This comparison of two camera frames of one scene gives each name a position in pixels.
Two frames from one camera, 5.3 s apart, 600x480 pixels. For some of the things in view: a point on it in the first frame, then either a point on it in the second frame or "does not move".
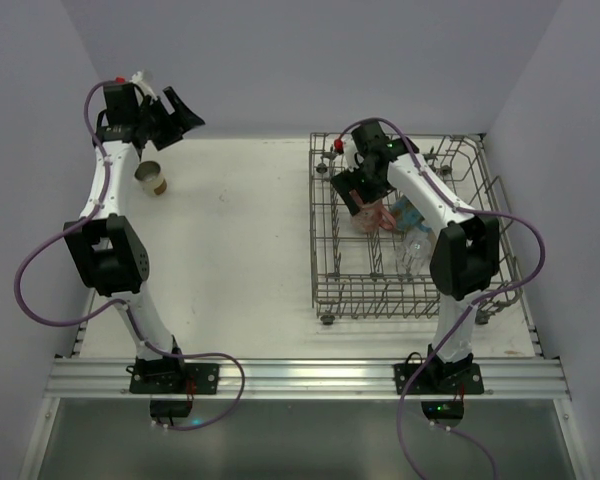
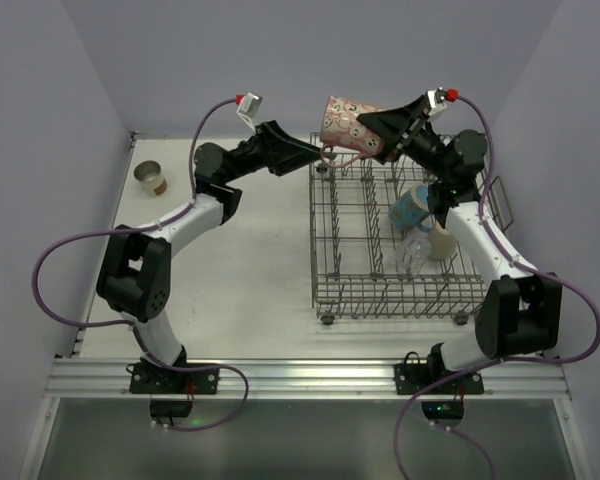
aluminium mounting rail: x=310 y=378 does not move
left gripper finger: x=185 y=119 → x=288 y=153
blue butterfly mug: x=407 y=216 does not move
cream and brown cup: x=150 y=177 does not move
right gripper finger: x=345 y=182 → x=394 y=125
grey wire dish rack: x=377 y=263 does not move
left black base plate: x=195 y=378 does not move
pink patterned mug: x=371 y=218 → x=345 y=138
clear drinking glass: x=413 y=249 does not move
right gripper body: x=356 y=186 → x=410 y=129
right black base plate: x=468 y=383 does not move
